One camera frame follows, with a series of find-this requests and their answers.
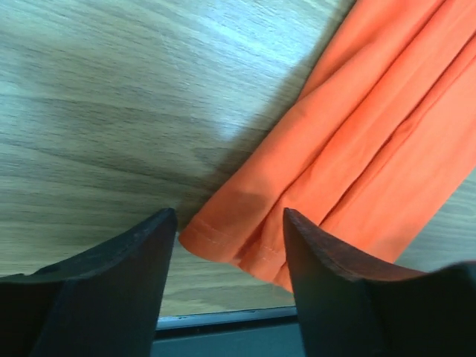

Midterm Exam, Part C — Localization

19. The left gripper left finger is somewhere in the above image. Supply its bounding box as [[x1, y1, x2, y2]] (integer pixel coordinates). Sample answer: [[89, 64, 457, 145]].
[[1, 208, 177, 356]]

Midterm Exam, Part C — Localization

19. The orange t shirt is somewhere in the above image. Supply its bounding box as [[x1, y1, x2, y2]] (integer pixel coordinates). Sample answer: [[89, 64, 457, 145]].
[[179, 1, 475, 289]]

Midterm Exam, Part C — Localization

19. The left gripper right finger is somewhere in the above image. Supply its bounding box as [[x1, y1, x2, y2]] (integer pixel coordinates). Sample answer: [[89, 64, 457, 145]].
[[283, 209, 475, 356]]

